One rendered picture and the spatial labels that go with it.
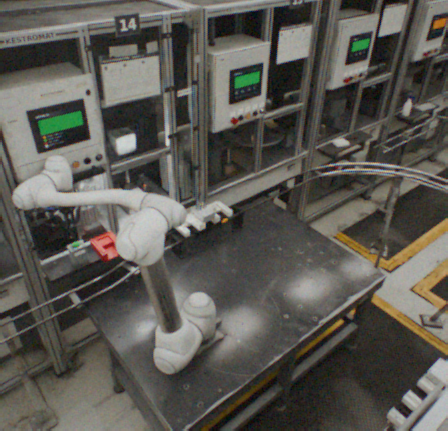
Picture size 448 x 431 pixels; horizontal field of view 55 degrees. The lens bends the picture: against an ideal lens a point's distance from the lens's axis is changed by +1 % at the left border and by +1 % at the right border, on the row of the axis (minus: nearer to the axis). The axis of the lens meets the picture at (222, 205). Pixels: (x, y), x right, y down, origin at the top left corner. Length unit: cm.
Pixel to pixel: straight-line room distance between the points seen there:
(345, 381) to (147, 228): 186
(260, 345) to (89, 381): 124
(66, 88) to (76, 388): 183
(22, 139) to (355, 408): 234
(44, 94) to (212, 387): 148
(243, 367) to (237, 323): 26
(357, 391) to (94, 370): 166
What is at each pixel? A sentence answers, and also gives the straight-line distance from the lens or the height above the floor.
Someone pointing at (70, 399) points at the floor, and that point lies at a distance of 297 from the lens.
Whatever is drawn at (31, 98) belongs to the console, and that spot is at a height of 178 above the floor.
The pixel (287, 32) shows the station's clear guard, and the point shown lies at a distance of 280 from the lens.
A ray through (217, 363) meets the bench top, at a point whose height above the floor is 68.
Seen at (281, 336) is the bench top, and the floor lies 68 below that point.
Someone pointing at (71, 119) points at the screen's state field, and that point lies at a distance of 206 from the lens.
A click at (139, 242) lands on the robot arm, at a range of 155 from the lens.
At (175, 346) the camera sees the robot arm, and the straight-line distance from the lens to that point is 190.
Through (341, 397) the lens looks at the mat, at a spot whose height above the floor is 1.
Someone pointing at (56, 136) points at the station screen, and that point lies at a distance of 206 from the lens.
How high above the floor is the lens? 246
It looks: 35 degrees down
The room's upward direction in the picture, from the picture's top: 1 degrees clockwise
